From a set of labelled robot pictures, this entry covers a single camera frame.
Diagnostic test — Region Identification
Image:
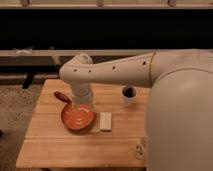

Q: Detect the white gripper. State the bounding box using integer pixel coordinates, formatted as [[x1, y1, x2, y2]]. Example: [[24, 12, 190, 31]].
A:
[[71, 90, 94, 108]]

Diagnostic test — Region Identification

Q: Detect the dark red pepper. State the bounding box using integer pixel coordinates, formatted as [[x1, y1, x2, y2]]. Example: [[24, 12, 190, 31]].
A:
[[54, 91, 71, 103]]

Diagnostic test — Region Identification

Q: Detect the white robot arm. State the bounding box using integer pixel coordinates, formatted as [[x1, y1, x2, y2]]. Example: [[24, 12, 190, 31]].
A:
[[59, 49, 213, 171]]

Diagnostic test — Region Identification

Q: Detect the orange plate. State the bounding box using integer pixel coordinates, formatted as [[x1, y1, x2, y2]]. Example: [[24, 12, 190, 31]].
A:
[[61, 103, 96, 131]]

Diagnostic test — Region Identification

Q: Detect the white sponge block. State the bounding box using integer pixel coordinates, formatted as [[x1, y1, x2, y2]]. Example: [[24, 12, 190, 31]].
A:
[[100, 112, 112, 131]]

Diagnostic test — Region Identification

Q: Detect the white cup with dark inside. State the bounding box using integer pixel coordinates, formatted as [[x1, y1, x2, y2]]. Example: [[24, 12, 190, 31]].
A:
[[121, 86, 138, 106]]

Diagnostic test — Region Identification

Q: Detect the wooden table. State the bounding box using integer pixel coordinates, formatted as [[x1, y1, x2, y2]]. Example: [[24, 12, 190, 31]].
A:
[[16, 79, 149, 168]]

